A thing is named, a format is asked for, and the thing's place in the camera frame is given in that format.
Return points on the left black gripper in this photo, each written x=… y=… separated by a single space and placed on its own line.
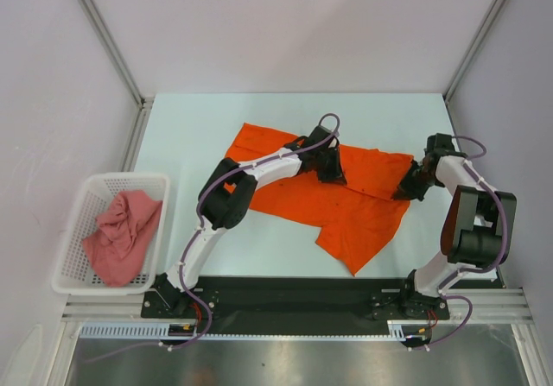
x=334 y=175

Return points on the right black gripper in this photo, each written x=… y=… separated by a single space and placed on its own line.
x=406 y=191

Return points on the orange t shirt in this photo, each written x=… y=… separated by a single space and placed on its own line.
x=356 y=220

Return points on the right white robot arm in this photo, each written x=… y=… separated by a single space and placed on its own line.
x=477 y=230

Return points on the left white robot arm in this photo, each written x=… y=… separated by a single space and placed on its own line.
x=226 y=198

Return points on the pink t shirt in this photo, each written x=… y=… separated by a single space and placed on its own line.
x=116 y=251

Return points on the white plastic basket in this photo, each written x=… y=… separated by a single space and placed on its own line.
x=73 y=273

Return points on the aluminium frame rail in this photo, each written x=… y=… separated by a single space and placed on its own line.
x=490 y=306

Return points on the right aluminium frame post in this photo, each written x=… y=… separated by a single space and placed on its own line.
x=486 y=25

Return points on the aluminium frame post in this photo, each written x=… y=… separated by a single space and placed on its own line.
x=142 y=104
x=486 y=25

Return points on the left aluminium frame post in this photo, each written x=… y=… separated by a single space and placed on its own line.
x=142 y=104

